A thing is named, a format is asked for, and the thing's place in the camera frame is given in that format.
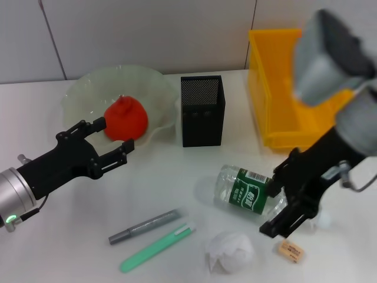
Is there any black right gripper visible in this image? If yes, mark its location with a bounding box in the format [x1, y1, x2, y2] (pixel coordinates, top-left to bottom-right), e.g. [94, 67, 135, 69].
[259, 126, 350, 239]

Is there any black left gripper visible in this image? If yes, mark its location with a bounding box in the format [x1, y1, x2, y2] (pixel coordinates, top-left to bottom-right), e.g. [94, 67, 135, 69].
[16, 117, 135, 204]

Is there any red-orange orange fruit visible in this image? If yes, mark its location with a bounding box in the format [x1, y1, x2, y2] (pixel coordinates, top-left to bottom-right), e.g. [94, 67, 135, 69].
[103, 96, 149, 142]

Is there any clear water bottle green label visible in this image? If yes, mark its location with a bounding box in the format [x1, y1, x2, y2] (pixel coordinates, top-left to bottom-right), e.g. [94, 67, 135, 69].
[212, 164, 332, 232]

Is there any white paper ball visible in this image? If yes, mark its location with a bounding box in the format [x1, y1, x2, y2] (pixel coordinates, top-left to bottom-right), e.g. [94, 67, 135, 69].
[204, 231, 254, 274]

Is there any grey marker pen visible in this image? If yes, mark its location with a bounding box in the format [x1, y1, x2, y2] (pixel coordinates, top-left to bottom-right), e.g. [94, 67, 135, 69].
[107, 208, 182, 246]

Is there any beige eraser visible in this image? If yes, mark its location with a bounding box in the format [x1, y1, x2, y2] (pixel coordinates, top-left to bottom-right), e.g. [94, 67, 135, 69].
[276, 238, 305, 257]

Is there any pale green wavy glass plate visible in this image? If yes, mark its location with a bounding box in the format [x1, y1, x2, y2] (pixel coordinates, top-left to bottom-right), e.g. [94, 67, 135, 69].
[60, 64, 179, 157]

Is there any black mesh pen holder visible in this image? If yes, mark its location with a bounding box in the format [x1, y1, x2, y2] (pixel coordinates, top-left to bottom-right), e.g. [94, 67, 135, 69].
[180, 75, 225, 148]

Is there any mint green pen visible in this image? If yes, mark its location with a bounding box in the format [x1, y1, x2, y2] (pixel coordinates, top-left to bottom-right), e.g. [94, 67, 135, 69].
[119, 222, 197, 274]

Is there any yellow plastic bin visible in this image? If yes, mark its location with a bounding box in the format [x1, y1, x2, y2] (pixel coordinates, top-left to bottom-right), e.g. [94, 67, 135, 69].
[247, 28, 354, 152]

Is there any left gripper cable with plug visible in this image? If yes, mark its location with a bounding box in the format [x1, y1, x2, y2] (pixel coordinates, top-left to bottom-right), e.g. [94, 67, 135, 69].
[16, 153, 48, 222]

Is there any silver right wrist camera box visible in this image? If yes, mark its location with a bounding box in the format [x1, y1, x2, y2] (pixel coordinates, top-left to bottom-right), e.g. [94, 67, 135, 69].
[294, 8, 376, 107]

